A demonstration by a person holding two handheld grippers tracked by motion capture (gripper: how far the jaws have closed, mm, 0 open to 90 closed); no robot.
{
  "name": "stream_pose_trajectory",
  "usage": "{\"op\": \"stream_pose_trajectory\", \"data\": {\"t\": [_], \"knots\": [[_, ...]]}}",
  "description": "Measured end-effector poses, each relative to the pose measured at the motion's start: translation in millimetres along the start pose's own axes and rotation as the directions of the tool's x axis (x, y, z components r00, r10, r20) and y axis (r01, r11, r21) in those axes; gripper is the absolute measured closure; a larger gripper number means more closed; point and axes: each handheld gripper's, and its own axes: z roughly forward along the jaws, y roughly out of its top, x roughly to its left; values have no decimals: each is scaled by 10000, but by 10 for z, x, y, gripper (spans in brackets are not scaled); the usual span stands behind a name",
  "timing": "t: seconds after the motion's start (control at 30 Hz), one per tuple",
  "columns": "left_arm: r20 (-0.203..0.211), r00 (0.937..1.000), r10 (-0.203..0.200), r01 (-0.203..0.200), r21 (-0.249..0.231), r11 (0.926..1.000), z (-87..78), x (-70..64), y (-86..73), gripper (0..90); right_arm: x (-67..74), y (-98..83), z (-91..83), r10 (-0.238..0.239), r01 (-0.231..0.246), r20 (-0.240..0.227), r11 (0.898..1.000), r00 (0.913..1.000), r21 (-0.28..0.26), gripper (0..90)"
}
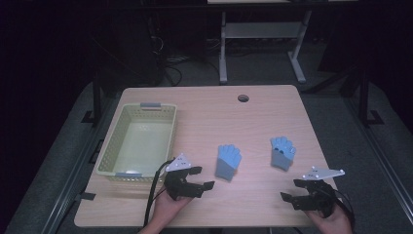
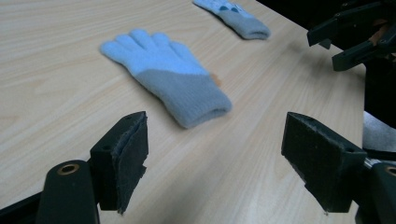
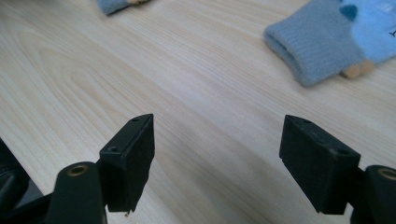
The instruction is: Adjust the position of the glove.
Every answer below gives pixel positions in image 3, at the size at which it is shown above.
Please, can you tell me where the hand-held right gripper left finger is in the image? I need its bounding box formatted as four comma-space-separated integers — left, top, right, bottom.
99, 113, 156, 216

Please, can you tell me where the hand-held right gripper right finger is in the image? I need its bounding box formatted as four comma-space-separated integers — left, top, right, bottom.
278, 114, 362, 216

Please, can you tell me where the grey-blue sock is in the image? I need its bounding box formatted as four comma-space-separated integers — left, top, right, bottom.
95, 0, 151, 17

